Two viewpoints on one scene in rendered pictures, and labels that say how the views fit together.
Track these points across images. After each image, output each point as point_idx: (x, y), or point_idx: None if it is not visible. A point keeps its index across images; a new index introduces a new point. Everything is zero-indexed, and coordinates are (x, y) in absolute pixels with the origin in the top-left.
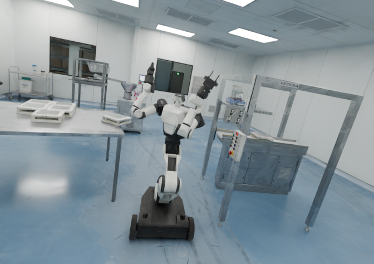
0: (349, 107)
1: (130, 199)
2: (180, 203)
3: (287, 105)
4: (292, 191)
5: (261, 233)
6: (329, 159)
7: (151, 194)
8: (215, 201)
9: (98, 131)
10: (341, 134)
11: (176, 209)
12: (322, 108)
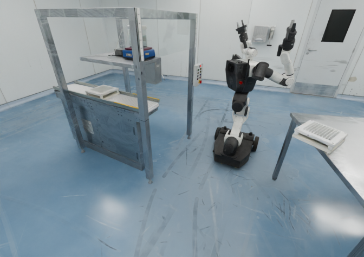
0: (119, 25)
1: (255, 175)
2: (218, 140)
3: (51, 40)
4: (72, 137)
5: (166, 128)
6: (125, 69)
7: (240, 153)
8: (171, 151)
9: (322, 117)
10: (124, 47)
11: (223, 137)
12: None
